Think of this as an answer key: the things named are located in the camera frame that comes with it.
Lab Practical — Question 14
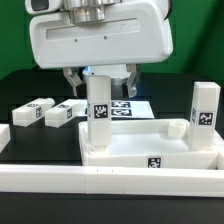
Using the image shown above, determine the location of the white left fence bar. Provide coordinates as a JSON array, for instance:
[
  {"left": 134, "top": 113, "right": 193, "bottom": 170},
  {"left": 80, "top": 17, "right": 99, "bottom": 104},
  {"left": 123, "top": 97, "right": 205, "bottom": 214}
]
[{"left": 0, "top": 124, "right": 10, "bottom": 153}]

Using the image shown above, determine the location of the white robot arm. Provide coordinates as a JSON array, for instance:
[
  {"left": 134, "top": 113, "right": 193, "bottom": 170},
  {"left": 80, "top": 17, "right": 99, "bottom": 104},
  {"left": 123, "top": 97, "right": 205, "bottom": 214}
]
[{"left": 25, "top": 0, "right": 173, "bottom": 97}]

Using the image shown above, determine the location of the white fence bar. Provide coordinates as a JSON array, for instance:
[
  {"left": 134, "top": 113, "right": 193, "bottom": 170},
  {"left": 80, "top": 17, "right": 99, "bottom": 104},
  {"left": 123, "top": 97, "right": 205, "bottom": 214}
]
[
  {"left": 0, "top": 124, "right": 10, "bottom": 153},
  {"left": 0, "top": 164, "right": 224, "bottom": 197},
  {"left": 216, "top": 134, "right": 224, "bottom": 170}
]

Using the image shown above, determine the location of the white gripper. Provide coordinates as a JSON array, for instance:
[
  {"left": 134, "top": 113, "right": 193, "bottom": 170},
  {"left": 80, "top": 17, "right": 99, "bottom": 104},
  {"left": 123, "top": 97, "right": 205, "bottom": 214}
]
[{"left": 29, "top": 1, "right": 173, "bottom": 98}]

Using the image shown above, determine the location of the white marker sheet with tags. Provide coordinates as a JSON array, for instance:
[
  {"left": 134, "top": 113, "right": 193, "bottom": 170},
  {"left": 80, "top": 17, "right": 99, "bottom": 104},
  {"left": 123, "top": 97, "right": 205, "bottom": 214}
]
[{"left": 77, "top": 100, "right": 154, "bottom": 118}]

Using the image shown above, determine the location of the white desk top tray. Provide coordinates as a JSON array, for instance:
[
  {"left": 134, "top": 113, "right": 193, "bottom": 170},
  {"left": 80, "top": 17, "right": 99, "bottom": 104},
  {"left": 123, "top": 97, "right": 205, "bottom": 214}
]
[{"left": 79, "top": 119, "right": 219, "bottom": 169}]

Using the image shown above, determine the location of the white front fence bar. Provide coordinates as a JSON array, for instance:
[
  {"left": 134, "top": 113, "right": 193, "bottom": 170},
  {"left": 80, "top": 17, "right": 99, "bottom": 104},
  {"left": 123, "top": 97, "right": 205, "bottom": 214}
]
[{"left": 0, "top": 164, "right": 224, "bottom": 197}]

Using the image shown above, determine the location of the white right fence bar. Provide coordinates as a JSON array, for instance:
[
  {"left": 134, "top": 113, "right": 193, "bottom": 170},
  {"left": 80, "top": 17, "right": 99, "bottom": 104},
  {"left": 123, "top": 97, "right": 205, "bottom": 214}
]
[{"left": 216, "top": 134, "right": 224, "bottom": 170}]

